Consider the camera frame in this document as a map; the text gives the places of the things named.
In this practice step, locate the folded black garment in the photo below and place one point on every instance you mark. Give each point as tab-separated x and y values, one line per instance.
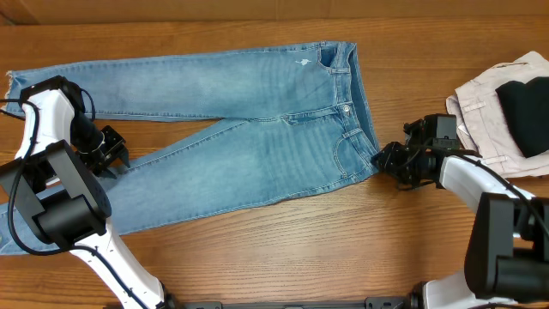
525	109

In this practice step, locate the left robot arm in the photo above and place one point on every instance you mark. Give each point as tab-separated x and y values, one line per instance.
53	184

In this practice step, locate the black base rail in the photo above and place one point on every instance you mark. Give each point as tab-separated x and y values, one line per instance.
300	304

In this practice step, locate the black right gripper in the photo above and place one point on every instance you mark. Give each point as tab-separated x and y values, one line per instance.
388	157

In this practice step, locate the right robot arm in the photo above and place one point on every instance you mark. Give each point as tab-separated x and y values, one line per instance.
506	263

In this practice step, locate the light blue denim jeans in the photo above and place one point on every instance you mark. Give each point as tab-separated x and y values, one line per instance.
286	122

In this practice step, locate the folded light grey trousers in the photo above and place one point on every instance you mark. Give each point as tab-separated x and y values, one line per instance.
480	121

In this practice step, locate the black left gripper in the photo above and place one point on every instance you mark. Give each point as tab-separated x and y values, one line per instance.
114	149

